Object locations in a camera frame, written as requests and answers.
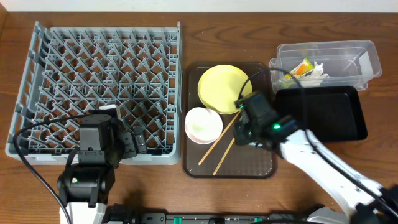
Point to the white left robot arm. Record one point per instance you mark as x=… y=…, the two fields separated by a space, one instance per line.
x=89 y=173

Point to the yellow plate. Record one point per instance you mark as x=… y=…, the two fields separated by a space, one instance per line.
x=220 y=86

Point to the left wooden chopstick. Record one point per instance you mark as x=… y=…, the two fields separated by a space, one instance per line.
x=218 y=139

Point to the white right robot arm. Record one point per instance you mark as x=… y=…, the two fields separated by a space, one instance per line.
x=361 y=199

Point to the grey plastic dishwasher rack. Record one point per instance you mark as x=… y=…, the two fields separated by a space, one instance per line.
x=70 y=71

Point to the right wooden chopstick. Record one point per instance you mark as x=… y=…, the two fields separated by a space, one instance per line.
x=224 y=156

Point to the dark brown serving tray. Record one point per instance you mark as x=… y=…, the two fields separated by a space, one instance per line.
x=242 y=162

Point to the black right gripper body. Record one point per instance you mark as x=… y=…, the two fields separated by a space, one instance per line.
x=244 y=116

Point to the clear plastic waste bin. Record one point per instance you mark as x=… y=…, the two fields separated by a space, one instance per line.
x=348 y=63

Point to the black waste tray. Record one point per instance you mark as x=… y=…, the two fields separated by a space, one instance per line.
x=334 y=113

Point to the white pink-rimmed bowl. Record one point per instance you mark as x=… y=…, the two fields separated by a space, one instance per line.
x=203 y=125

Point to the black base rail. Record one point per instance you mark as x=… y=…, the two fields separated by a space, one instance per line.
x=199 y=218

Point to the crumpled white tissue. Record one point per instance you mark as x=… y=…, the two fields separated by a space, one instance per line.
x=315 y=77

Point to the wooden chopstick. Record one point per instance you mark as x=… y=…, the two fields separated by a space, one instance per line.
x=224 y=156
x=218 y=139

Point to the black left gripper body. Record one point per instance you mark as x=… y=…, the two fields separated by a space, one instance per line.
x=132 y=143

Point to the yellow orange snack wrapper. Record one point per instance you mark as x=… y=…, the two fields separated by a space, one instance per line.
x=301 y=69

